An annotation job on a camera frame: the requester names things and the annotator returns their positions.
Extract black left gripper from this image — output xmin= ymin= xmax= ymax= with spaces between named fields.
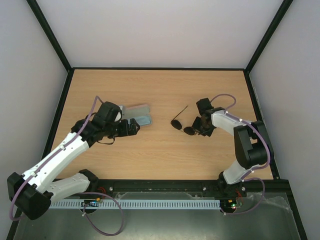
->
xmin=104 ymin=118 xmax=141 ymax=139

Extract light blue cleaning cloth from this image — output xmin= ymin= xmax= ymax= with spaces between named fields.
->
xmin=134 ymin=115 xmax=152 ymax=127

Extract black aviator sunglasses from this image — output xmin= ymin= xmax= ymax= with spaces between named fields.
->
xmin=170 ymin=105 xmax=199 ymax=136

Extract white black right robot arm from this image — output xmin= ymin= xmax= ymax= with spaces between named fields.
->
xmin=192 ymin=107 xmax=273 ymax=196

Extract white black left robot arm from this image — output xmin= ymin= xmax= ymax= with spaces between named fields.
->
xmin=7 ymin=101 xmax=140 ymax=220

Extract grey metal front plate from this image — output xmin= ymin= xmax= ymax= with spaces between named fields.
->
xmin=14 ymin=193 xmax=300 ymax=240

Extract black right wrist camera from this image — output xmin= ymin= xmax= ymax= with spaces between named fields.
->
xmin=196 ymin=98 xmax=213 ymax=115

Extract black front mounting rail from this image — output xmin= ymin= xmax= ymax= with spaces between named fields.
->
xmin=67 ymin=178 xmax=291 ymax=198

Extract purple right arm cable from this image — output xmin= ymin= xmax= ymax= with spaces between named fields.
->
xmin=209 ymin=93 xmax=272 ymax=217

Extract light blue slotted cable duct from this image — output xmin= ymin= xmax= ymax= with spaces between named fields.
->
xmin=49 ymin=199 xmax=221 ymax=210

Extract black right corner frame post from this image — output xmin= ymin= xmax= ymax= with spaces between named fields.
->
xmin=245 ymin=0 xmax=293 ymax=73

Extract black corner frame post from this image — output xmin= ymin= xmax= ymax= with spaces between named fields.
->
xmin=26 ymin=0 xmax=72 ymax=72
xmin=245 ymin=0 xmax=293 ymax=73

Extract black left corner frame post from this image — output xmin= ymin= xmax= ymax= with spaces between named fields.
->
xmin=26 ymin=0 xmax=72 ymax=72

